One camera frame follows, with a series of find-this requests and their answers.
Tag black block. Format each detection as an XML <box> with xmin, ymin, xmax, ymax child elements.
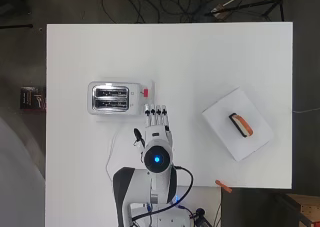
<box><xmin>228</xmin><ymin>112</ymin><xmax>249</xmax><ymax>138</ymax></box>

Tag grey rounded sheet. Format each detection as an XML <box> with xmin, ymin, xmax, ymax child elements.
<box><xmin>0</xmin><ymin>116</ymin><xmax>46</xmax><ymax>227</ymax></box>

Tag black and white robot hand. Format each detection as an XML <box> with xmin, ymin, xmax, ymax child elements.
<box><xmin>133</xmin><ymin>103</ymin><xmax>174</xmax><ymax>149</ymax></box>

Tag wooden crate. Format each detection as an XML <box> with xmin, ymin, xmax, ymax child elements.
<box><xmin>285</xmin><ymin>193</ymin><xmax>320</xmax><ymax>227</ymax></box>

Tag thin white floor cable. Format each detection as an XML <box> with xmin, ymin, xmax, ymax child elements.
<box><xmin>292</xmin><ymin>107</ymin><xmax>320</xmax><ymax>114</ymax></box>

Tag steel toaster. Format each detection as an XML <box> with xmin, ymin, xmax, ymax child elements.
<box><xmin>87</xmin><ymin>80</ymin><xmax>155</xmax><ymax>117</ymax></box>

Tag black rod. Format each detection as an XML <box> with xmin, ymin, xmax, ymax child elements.
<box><xmin>0</xmin><ymin>23</ymin><xmax>34</xmax><ymax>30</ymax></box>

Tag white flat box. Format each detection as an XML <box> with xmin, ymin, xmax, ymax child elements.
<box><xmin>201</xmin><ymin>87</ymin><xmax>275</xmax><ymax>163</ymax></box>

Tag orange clamp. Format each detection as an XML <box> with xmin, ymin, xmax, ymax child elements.
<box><xmin>214</xmin><ymin>179</ymin><xmax>233</xmax><ymax>194</ymax></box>

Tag white toaster power cable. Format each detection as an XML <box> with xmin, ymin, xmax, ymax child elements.
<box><xmin>105</xmin><ymin>126</ymin><xmax>122</xmax><ymax>185</ymax></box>

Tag dark red printed box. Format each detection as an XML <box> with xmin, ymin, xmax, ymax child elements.
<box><xmin>19</xmin><ymin>86</ymin><xmax>47</xmax><ymax>111</ymax></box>

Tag black floor cable tangle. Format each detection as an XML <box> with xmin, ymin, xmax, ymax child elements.
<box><xmin>101</xmin><ymin>0</ymin><xmax>234</xmax><ymax>24</ymax></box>

